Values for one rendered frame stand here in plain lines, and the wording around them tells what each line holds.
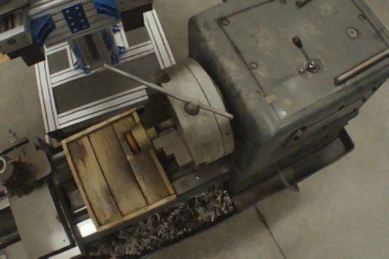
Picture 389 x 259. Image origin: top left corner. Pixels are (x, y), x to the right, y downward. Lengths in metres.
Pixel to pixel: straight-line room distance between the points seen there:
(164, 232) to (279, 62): 0.85
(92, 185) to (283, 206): 1.25
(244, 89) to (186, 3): 1.83
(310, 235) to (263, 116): 1.37
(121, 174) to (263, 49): 0.63
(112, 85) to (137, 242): 1.01
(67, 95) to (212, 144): 1.38
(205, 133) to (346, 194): 1.50
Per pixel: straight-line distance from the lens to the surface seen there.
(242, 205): 1.62
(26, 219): 1.29
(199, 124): 0.98
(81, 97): 2.22
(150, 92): 1.03
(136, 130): 1.09
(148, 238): 1.57
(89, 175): 1.33
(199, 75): 1.02
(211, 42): 1.06
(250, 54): 1.04
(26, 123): 2.54
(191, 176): 1.30
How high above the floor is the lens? 2.13
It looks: 67 degrees down
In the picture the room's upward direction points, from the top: straight up
